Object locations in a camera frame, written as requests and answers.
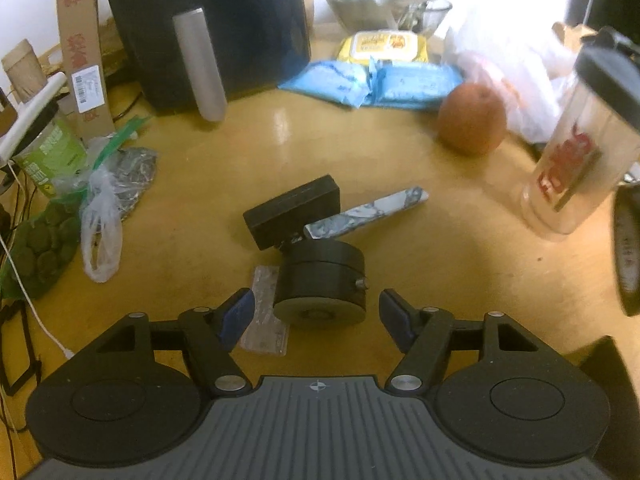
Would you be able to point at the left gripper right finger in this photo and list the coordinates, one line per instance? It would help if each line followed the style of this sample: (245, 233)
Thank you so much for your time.
(422, 336)

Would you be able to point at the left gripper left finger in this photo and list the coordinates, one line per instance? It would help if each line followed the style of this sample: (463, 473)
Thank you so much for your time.
(210, 335)

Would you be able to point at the black cylindrical mount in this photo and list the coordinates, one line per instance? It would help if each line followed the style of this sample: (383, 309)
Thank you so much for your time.
(321, 284)

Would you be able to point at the marbled grey bar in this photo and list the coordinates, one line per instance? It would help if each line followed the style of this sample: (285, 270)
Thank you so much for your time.
(355, 218)

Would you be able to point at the black rectangular block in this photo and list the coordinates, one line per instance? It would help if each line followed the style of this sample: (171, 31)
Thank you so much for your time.
(281, 220)

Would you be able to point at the black tape roll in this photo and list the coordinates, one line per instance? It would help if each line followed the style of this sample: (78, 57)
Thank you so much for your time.
(626, 246)

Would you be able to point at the small clear plastic case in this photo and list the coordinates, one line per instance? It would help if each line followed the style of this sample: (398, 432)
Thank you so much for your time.
(266, 334)

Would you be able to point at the clear plastic bag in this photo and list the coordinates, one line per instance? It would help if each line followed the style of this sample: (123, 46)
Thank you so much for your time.
(101, 227)

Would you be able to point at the green bag of discs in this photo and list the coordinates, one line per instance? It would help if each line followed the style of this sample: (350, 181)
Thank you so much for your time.
(44, 245)

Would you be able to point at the orange fruit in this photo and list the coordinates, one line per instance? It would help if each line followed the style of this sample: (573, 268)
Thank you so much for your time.
(472, 120)

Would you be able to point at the green canister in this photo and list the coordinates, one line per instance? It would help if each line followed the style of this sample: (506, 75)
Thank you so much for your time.
(50, 150)

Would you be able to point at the blue wet wipes pack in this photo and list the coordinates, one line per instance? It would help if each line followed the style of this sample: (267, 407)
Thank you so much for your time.
(402, 86)

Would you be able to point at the clear shaker bottle grey lid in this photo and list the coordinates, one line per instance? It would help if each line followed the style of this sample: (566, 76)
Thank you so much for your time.
(595, 141)

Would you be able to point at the silver cylinder tube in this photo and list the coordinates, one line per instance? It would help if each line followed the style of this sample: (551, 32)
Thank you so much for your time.
(199, 59)

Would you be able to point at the long cardboard box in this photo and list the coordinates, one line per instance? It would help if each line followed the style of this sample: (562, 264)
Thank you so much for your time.
(78, 24)

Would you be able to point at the white power strip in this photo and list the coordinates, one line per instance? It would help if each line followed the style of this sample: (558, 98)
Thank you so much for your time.
(27, 116)

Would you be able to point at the yellow wipes pack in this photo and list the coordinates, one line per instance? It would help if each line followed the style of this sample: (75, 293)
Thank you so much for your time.
(396, 46)

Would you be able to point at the black air fryer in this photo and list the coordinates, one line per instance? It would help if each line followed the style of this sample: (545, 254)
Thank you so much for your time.
(258, 44)

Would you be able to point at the paper cup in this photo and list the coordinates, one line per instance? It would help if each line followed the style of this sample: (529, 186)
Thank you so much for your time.
(24, 71)

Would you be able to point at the glass bowl with items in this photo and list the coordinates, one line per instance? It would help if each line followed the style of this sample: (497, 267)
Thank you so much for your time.
(422, 17)

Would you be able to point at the black frame piece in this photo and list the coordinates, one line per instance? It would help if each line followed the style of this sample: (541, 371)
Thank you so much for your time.
(19, 364)

